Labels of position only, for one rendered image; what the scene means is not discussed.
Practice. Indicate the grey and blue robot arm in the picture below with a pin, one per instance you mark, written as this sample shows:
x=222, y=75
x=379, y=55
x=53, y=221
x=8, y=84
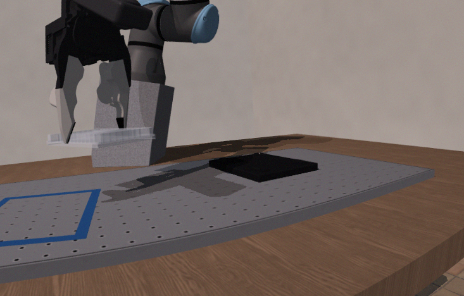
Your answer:
x=151, y=23

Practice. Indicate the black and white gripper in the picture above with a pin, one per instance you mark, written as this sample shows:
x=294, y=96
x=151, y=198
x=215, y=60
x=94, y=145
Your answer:
x=79, y=36

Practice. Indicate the blue tape outline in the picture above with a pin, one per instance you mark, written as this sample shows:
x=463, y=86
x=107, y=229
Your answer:
x=83, y=226

